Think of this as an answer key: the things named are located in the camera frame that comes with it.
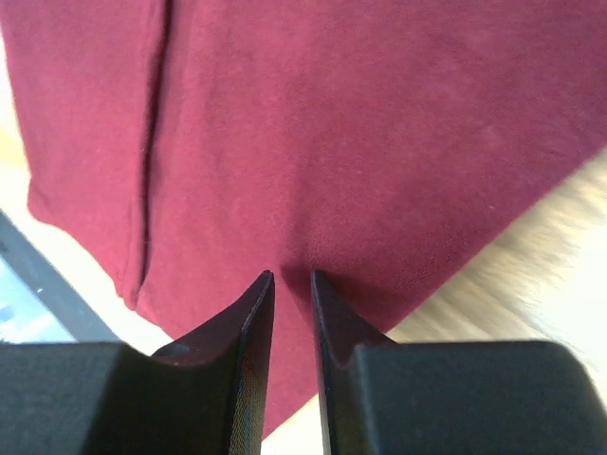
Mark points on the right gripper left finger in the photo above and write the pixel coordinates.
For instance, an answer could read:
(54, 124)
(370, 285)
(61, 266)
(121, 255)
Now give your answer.
(204, 393)

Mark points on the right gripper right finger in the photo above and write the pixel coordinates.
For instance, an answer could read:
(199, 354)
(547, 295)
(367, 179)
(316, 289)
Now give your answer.
(499, 397)

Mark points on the maroon t shirt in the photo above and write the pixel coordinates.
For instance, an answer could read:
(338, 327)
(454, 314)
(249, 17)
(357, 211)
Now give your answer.
(190, 145)

